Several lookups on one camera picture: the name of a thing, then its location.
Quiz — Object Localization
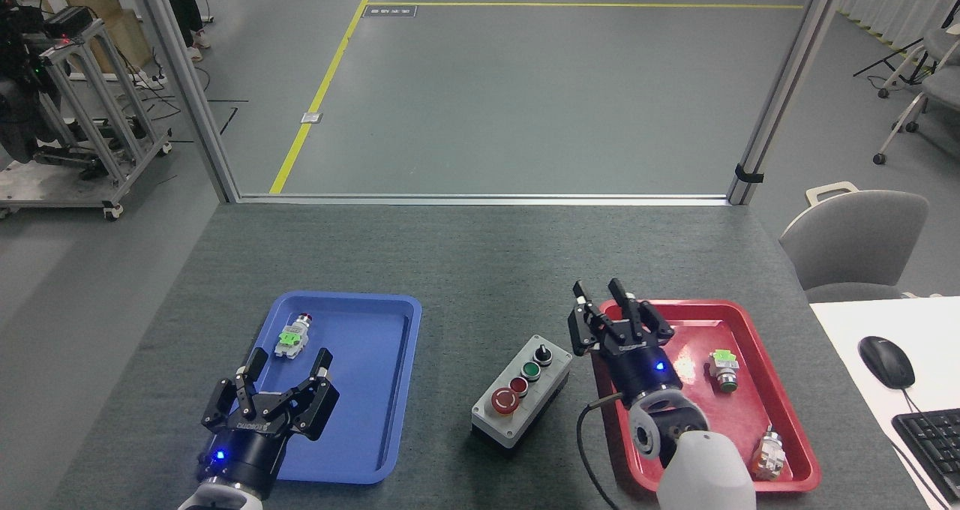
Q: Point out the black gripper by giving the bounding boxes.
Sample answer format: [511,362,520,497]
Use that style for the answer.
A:
[568,277,684,407]
[196,347,341,499]

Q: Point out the grey control box with buttons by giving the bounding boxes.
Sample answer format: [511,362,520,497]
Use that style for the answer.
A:
[470,334,574,451]

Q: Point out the cardboard box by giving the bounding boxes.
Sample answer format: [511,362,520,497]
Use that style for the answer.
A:
[41,0,155,76]

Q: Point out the blue plastic tray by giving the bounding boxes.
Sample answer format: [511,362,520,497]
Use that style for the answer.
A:
[236,292,422,486]

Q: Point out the red plastic tray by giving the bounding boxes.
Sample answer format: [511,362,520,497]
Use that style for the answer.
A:
[590,298,822,494]

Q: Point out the white desk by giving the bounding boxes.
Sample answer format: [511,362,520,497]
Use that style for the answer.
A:
[808,295,960,510]

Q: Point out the grey office chair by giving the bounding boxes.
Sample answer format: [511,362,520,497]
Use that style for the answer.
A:
[778,189,931,304]

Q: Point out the black computer mouse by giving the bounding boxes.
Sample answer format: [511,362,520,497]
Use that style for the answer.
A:
[858,335,917,390]

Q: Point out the black keyboard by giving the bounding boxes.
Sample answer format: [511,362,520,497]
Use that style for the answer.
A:
[891,409,960,505]

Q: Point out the black tripod stand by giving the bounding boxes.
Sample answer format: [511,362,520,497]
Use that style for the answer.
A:
[853,0,960,88]

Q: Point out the person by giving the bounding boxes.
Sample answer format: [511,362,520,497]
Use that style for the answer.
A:
[157,0,213,65]

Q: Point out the grey chair on castors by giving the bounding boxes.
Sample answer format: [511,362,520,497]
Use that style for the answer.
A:
[873,26,960,167]

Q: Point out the black machine on cart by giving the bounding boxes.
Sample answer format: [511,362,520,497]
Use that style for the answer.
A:
[0,0,72,167]

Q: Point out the white curtain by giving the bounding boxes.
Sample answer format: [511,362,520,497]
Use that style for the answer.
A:
[835,0,960,62]

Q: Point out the red-capped switch with green block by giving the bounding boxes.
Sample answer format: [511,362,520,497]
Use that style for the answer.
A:
[273,313,315,360]

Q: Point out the green push button switch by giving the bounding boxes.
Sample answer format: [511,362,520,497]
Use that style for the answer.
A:
[708,349,740,394]

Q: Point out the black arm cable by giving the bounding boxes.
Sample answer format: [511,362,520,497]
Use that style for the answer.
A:
[575,392,628,510]

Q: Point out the silver table rail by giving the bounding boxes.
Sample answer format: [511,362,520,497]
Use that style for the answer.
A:
[236,193,733,206]

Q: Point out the silver switch module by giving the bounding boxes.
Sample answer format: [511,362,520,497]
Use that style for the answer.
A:
[749,424,789,483]

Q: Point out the white handle behind chair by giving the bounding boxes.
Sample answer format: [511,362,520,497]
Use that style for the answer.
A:
[805,181,860,208]

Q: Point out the silver aluminium post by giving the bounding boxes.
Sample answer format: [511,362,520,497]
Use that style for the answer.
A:
[726,0,847,206]
[133,0,240,204]

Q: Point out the black mouse cable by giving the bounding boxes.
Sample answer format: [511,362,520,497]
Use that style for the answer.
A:
[891,386,943,510]

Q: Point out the aluminium frame cart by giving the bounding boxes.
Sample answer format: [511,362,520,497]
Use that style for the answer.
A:
[0,15,174,222]

